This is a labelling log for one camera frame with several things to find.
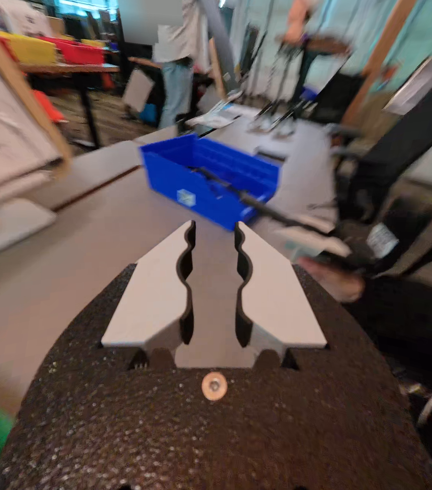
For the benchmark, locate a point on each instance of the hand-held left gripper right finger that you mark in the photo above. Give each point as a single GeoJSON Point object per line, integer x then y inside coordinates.
{"type": "Point", "coordinates": [277, 302]}

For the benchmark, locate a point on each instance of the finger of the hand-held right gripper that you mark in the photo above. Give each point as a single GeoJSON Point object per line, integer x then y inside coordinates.
{"type": "Point", "coordinates": [304, 252]}
{"type": "Point", "coordinates": [307, 234]}

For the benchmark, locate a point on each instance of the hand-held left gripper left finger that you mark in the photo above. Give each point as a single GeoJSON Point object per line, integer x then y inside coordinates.
{"type": "Point", "coordinates": [151, 298]}

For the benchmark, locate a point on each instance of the blue plastic bin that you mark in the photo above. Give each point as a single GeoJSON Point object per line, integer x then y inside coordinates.
{"type": "Point", "coordinates": [170, 180]}

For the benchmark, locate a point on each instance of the person's right forearm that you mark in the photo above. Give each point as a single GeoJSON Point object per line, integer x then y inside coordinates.
{"type": "Point", "coordinates": [403, 306]}

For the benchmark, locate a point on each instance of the person's right hand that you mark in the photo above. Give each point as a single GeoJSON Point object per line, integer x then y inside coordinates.
{"type": "Point", "coordinates": [338, 283]}

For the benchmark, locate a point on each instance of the black office chair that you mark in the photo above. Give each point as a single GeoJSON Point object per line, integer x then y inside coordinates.
{"type": "Point", "coordinates": [399, 153]}

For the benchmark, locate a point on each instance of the stack of papers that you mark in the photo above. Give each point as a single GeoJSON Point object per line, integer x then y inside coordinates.
{"type": "Point", "coordinates": [216, 115]}

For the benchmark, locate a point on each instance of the grey leaning board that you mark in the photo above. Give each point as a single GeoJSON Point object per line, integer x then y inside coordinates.
{"type": "Point", "coordinates": [137, 90]}

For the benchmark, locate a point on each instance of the orange traffic cone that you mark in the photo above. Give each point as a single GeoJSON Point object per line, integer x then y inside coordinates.
{"type": "Point", "coordinates": [47, 107]}

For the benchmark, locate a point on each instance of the long wooden table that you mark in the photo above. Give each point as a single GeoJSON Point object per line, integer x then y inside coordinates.
{"type": "Point", "coordinates": [70, 68]}

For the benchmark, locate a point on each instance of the red plastic basket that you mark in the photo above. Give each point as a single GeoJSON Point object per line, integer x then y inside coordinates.
{"type": "Point", "coordinates": [82, 53]}

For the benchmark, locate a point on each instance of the yellow plastic basket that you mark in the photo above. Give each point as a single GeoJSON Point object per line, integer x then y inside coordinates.
{"type": "Point", "coordinates": [34, 51]}

